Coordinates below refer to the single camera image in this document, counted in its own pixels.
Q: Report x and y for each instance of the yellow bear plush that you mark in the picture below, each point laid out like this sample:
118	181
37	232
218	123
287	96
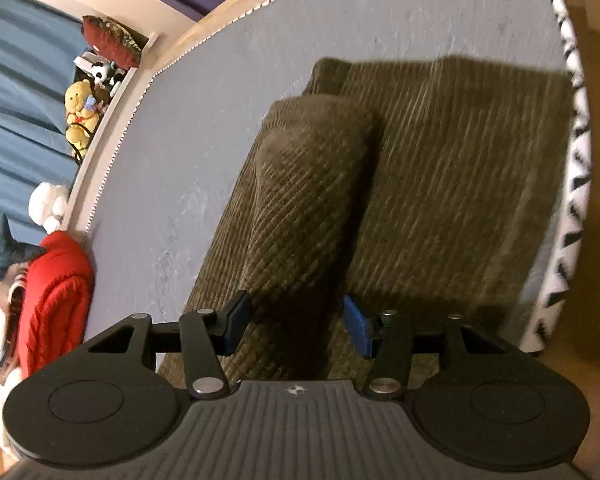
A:
80	110

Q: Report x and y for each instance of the blue curtain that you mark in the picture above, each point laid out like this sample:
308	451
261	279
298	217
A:
15	110

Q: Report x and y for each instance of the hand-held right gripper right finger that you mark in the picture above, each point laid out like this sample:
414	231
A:
358	329

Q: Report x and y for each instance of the teal shark plush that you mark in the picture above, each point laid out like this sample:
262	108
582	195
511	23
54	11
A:
5	255

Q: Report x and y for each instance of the black and white plush toy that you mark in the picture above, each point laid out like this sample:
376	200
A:
100	72

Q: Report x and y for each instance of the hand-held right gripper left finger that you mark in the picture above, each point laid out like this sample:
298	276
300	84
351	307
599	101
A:
236	322

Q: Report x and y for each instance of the red knitted sweater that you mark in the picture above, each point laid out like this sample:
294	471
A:
55	285

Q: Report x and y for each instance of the red patterned cushion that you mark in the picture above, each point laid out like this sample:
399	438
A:
111	40

